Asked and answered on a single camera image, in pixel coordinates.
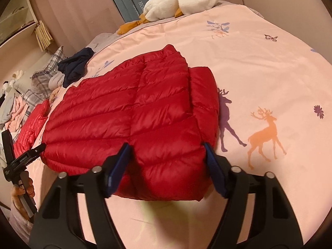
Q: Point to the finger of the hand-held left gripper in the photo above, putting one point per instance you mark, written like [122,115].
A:
[31,155]

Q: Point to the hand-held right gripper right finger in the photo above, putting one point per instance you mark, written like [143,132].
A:
[214,168]

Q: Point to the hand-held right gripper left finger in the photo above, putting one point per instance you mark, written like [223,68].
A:
[119,166]

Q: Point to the red down jacket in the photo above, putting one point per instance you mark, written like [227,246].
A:
[129,109]

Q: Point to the person's left forearm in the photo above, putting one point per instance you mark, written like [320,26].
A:
[18,225]

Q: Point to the pile of pastel clothes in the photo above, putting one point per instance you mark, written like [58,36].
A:
[15,111]

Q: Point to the person's left hand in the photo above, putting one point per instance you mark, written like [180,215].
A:
[18,197]

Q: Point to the coral quilted jacket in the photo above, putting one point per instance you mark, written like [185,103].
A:
[31,127]

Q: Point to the small white plush toy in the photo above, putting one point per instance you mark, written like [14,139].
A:
[11,83]

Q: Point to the grey cloth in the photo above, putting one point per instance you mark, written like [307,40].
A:
[55,81]

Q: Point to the navy blue garment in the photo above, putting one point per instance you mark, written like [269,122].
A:
[74,67]

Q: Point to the plaid pillow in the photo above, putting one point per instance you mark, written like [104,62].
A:
[55,58]

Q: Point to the pink printed duvet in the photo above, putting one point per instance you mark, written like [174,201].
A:
[259,70]

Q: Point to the tan hanging tassel bundle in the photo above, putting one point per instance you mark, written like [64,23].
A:
[43,36]

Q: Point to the blue-grey striped headboard cushion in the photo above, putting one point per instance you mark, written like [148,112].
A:
[124,0]

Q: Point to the white wall shelf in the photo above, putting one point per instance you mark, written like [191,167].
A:
[15,13]

